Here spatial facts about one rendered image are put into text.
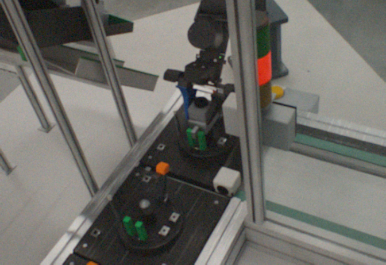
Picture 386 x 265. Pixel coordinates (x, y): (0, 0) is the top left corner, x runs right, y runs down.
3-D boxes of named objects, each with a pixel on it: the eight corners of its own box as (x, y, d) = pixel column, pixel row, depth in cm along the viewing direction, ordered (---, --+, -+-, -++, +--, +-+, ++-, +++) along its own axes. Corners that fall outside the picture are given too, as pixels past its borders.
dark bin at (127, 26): (95, 18, 120) (96, -12, 117) (133, 32, 114) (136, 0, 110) (-10, 32, 99) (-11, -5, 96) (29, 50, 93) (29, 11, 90)
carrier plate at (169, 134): (189, 101, 130) (188, 95, 128) (274, 124, 120) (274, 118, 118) (140, 166, 116) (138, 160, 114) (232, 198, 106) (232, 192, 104)
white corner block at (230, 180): (223, 177, 110) (221, 165, 107) (242, 183, 108) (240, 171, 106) (213, 192, 108) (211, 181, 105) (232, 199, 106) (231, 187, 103)
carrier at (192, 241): (136, 171, 115) (124, 134, 106) (230, 204, 105) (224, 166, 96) (74, 256, 101) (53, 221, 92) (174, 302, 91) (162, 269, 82)
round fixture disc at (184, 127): (195, 112, 123) (195, 107, 122) (247, 126, 117) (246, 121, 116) (167, 152, 115) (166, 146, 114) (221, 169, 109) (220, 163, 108)
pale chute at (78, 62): (118, 76, 135) (123, 60, 135) (154, 92, 129) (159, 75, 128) (37, 58, 112) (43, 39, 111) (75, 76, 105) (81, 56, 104)
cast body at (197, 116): (202, 111, 115) (198, 89, 110) (219, 116, 113) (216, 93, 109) (185, 136, 110) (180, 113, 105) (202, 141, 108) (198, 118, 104)
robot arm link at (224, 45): (213, 20, 111) (200, 15, 102) (237, 25, 109) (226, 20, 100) (207, 51, 112) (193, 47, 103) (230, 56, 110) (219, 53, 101)
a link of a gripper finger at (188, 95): (186, 85, 113) (174, 84, 107) (200, 89, 111) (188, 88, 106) (180, 115, 114) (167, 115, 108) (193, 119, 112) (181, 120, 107)
